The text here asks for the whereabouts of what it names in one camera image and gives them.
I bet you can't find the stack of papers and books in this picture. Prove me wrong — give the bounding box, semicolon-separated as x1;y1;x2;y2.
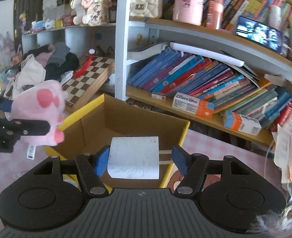
272;119;292;190

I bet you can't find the pink cartoon table mat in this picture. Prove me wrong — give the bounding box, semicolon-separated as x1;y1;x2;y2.
0;128;292;224

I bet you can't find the orange white usmile box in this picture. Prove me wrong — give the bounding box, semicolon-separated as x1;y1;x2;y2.
172;92;214;119

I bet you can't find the white shelf upright post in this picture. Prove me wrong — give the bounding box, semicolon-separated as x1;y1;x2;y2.
115;0;130;101

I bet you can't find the yellow cardboard box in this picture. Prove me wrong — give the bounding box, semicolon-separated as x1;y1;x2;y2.
44;93;191;189

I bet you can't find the red tassel ornament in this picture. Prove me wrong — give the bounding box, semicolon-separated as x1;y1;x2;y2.
73;48;95;79

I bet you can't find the pink cartoon tumbler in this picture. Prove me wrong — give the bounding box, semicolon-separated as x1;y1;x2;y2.
172;0;204;26

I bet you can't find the white quilted pearl handbag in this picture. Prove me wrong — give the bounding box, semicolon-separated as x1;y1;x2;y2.
129;0;163;18

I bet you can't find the phone on shelf playing video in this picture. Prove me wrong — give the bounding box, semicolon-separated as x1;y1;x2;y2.
236;16;283;54

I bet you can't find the pile of clothes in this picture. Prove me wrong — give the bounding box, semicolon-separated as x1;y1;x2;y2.
1;42;79;98

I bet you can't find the white square charger block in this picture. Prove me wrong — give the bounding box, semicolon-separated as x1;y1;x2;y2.
107;136;173;180

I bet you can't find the lucky cat plush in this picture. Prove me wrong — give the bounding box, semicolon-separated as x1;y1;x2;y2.
70;0;111;27

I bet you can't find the wooden chess board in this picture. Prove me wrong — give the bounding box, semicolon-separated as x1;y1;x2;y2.
63;57;115;112

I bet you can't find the pink lotion bottle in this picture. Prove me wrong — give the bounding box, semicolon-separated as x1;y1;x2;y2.
206;0;224;30

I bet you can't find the pink plush paw toy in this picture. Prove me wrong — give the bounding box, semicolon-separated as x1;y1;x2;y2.
5;80;67;158

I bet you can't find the row of leaning books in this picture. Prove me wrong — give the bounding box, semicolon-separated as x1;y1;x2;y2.
127;47;292;128

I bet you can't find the orange white box right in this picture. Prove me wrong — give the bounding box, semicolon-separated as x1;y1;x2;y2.
224;110;262;136

